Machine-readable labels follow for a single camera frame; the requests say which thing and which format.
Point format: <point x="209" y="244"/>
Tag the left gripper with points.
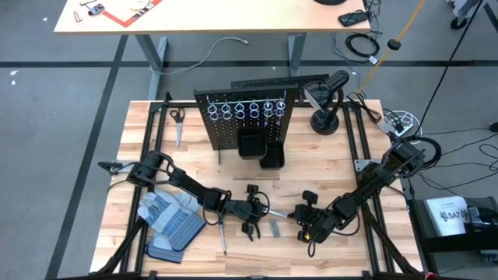
<point x="247" y="210"/>

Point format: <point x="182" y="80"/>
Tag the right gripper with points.
<point x="315" y="223"/>

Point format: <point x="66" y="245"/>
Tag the black metal pegboard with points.
<point x="218" y="132"/>

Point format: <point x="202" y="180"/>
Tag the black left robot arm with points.
<point x="186" y="183"/>

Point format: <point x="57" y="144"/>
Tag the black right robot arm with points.
<point x="369" y="184"/>

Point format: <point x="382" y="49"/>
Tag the shallow black plastic bin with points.
<point x="272" y="159"/>

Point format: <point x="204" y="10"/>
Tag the deep black plastic bin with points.
<point x="251" y="145"/>

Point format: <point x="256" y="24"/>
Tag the black gooseneck desk lamp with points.
<point x="325" y="123"/>

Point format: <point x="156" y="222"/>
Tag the blue striped work glove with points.
<point x="171" y="218"/>
<point x="163" y="254"/>

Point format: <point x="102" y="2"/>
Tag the white power strip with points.
<point x="383" y="125"/>

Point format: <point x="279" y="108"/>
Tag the black perforated panel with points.
<point x="272" y="82"/>

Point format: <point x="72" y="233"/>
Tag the white labelled box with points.
<point x="447" y="215"/>

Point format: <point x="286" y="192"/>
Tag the black cabinet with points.
<point x="447" y="245"/>

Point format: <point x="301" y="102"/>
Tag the light wood desk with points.
<point x="233" y="17"/>

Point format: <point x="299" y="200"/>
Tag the black smartphone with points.
<point x="353" y="18"/>

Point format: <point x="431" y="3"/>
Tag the black monitor stand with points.
<point x="330" y="2"/>

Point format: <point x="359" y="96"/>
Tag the white round object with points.
<point x="142" y="4"/>

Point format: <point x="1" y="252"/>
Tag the red bordered white mat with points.
<point x="124" y="15"/>

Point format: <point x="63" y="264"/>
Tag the grey wheeled stand leg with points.
<point x="459" y="23"/>

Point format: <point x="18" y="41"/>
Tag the small black grey device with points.
<point x="96" y="9"/>

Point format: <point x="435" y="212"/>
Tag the metal hex key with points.
<point x="88" y="2"/>
<point x="78" y="16"/>

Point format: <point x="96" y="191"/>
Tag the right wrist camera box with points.
<point x="310" y="197"/>

